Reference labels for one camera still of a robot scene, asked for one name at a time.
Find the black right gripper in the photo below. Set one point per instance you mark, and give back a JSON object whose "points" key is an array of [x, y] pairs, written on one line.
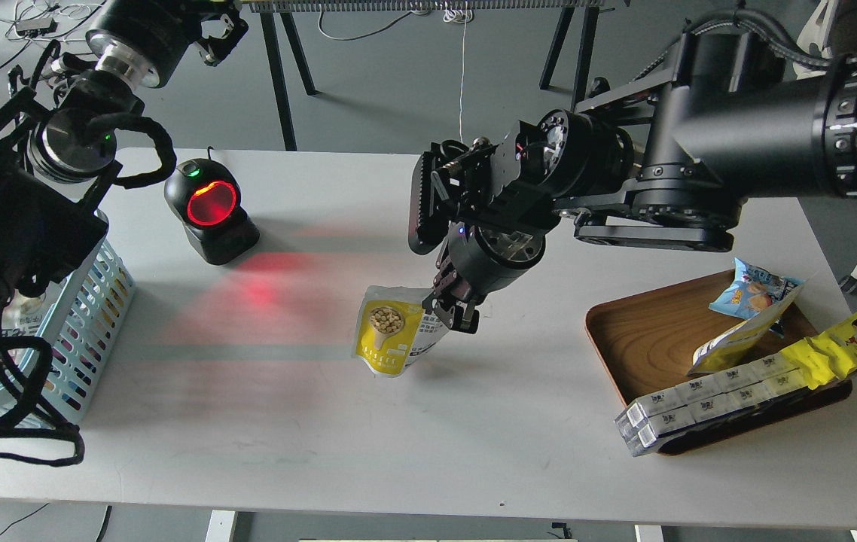
{"points": [[490, 205]]}

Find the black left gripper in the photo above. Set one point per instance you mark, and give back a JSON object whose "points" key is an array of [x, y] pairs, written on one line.
{"points": [[142, 42]]}

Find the yellow nut snack pouch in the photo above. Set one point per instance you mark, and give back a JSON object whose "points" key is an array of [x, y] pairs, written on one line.
{"points": [[393, 329]]}

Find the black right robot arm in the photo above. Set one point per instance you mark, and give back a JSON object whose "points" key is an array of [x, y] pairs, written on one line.
{"points": [[734, 109]]}

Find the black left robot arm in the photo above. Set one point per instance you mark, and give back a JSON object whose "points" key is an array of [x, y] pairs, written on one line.
{"points": [[57, 164]]}

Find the yellow white snack pouch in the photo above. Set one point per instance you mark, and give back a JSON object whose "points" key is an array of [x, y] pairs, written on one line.
{"points": [[726, 350]]}

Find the white boxed snack pack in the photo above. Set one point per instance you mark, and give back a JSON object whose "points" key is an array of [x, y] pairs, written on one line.
{"points": [[659, 418]]}

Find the blue chips snack bag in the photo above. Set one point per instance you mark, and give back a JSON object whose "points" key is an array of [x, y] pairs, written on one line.
{"points": [[752, 290]]}

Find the red white snack bag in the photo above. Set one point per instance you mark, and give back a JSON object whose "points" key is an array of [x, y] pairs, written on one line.
{"points": [[23, 316]]}

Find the light blue plastic basket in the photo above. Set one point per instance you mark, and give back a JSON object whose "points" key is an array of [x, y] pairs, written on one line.
{"points": [[85, 313]]}

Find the yellow cartoon snack bag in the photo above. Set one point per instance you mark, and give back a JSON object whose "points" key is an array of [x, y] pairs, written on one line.
{"points": [[828, 357]]}

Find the black power strip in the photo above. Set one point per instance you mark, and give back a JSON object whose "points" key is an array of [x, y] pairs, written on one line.
{"points": [[39, 26]]}

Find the black trestle background table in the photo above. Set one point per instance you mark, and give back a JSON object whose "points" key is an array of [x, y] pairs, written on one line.
{"points": [[390, 77]]}

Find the black barcode scanner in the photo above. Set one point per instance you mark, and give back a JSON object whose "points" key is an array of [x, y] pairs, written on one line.
{"points": [[206, 197]]}

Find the wooden oval tray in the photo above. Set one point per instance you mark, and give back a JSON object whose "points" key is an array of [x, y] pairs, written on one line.
{"points": [[646, 342]]}

